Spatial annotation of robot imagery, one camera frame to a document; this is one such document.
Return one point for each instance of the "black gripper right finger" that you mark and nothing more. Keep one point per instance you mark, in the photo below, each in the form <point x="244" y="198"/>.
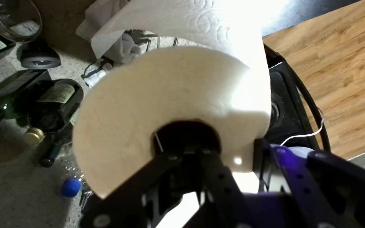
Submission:
<point x="339" y="194"/>

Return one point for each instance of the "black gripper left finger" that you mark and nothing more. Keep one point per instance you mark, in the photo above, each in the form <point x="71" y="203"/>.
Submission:
<point x="183" y="191"/>

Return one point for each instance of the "white paper towel roll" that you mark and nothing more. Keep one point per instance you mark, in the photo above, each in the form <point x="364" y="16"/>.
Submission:
<point x="174" y="84"/>

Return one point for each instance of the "dark wine bottle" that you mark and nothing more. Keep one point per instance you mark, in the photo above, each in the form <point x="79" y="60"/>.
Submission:
<point x="57" y="146"/>

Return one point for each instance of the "olive oil bottle gold cap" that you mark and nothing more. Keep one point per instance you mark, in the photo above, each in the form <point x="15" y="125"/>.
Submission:
<point x="57" y="102"/>

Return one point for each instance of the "slim green glass bottle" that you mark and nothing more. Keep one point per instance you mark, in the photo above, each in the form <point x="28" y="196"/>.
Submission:
<point x="18" y="90"/>

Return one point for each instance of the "black round lid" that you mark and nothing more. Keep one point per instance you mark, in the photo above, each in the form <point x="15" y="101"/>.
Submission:
<point x="38" y="58"/>

